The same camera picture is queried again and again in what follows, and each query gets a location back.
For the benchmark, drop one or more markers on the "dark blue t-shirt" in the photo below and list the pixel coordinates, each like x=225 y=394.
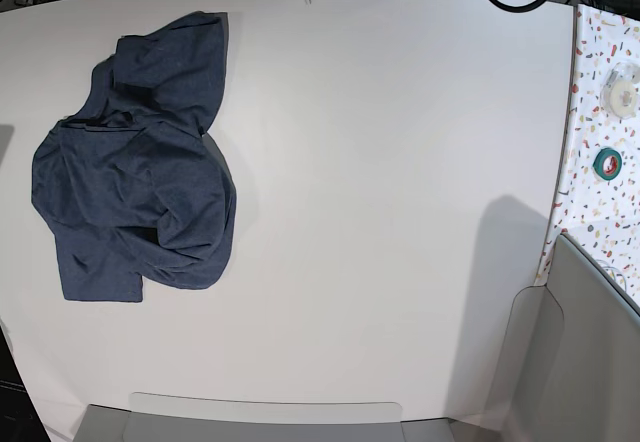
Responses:
x=129 y=186

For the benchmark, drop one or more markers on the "green tape roll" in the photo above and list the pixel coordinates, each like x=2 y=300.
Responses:
x=607 y=164

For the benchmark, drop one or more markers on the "terrazzo patterned table cover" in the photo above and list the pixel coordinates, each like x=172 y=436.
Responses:
x=602 y=216

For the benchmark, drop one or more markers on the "grey chair right side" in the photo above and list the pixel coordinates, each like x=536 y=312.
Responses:
x=569 y=365

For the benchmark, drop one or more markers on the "grey chair bottom edge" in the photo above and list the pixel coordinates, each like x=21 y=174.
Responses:
x=154 y=417

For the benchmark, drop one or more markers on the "clear tape dispenser roll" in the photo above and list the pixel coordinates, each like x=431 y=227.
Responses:
x=620 y=93

